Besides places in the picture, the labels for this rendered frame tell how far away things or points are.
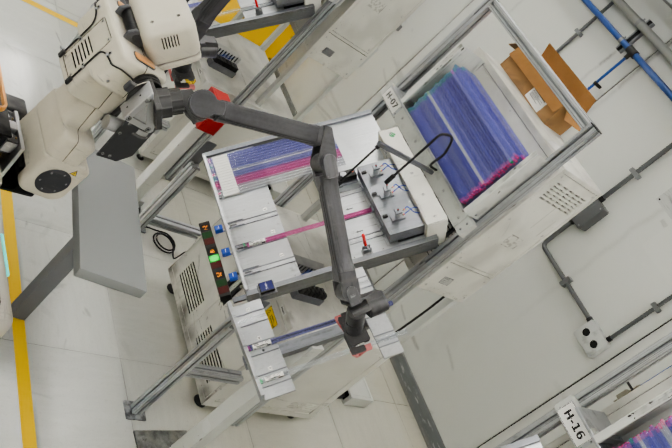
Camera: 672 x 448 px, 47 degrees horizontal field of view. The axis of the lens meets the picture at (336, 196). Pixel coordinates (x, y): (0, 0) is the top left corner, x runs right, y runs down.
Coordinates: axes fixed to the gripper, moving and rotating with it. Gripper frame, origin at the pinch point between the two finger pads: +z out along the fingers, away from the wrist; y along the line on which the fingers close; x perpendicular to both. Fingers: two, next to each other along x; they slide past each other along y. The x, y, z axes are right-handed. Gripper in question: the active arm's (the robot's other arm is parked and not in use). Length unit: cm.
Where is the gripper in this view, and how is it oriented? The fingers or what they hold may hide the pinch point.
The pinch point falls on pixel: (351, 342)
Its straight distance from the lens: 244.1
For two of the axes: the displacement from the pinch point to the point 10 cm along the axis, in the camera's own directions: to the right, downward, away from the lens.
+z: -0.5, 6.2, 7.8
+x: -9.2, 2.8, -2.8
